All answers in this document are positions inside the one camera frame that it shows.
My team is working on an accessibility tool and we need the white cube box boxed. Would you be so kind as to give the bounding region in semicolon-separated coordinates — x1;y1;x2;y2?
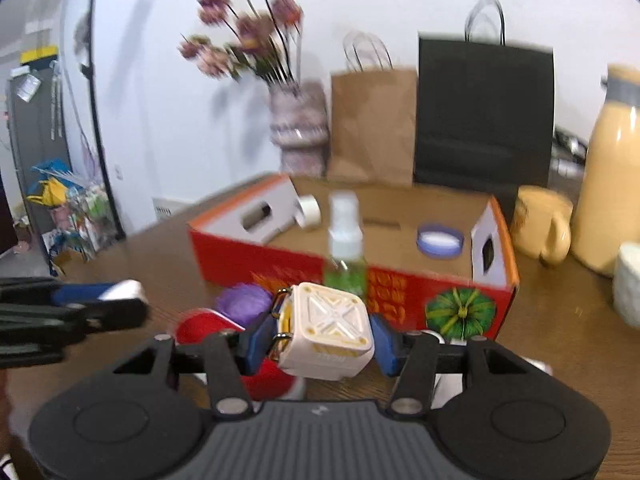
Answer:
271;282;376;380

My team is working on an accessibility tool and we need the lavender round lid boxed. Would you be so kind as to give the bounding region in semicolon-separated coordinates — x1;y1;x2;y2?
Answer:
416;223;465;260

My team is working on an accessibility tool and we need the pile of colourful packets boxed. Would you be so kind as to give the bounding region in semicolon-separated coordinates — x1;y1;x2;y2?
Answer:
27;159;122;262

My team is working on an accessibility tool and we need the black paper bag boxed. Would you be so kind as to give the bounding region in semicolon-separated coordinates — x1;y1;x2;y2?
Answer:
413;0;555;211

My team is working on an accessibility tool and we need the green spray bottle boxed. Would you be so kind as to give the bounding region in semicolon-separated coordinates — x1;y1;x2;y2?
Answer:
324;191;368;297

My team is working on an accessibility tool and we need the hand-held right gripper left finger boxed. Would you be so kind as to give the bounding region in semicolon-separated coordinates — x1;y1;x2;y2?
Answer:
112;316;281;420

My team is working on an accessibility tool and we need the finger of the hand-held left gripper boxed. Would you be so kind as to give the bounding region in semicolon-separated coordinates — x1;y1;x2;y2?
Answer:
0;276;119;308
0;299;149;367

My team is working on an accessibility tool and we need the yellow thermos jug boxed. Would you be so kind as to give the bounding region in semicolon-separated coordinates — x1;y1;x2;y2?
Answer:
570;64;640;279

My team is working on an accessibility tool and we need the white bowl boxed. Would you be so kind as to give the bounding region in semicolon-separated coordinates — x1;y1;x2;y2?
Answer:
612;241;640;330

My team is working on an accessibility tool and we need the black tripod stand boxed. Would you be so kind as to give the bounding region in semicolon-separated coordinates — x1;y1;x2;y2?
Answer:
37;0;126;241

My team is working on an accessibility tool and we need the dried rose bouquet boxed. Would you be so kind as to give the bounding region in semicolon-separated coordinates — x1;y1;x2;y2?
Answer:
177;0;305;86

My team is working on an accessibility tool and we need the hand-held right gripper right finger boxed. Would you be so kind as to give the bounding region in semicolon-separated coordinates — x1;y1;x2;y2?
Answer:
369;314;531;417

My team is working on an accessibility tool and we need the yellow mug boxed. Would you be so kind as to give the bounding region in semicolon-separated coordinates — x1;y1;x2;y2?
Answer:
510;185;575;267

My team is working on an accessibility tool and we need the grey cabinet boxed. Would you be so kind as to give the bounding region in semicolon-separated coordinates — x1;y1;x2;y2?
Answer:
5;62;76;272

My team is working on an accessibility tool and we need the red cardboard box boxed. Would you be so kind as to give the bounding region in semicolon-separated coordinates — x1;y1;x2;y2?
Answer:
187;172;521;342

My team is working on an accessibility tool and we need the purple gear-shaped lid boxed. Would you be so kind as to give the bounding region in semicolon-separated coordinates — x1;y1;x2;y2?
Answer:
216;282;274;329

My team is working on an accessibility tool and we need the purple marbled vase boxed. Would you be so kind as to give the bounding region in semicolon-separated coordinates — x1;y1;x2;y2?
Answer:
269;82;330;179

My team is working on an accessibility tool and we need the red lint brush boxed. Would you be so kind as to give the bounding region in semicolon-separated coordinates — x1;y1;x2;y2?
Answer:
175;308;306;401

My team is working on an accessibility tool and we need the white tape roll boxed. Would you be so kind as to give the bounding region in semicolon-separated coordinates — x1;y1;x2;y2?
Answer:
294;195;323;231

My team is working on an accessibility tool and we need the brown paper bag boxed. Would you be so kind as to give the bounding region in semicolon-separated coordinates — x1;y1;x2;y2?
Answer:
327;31;419;187

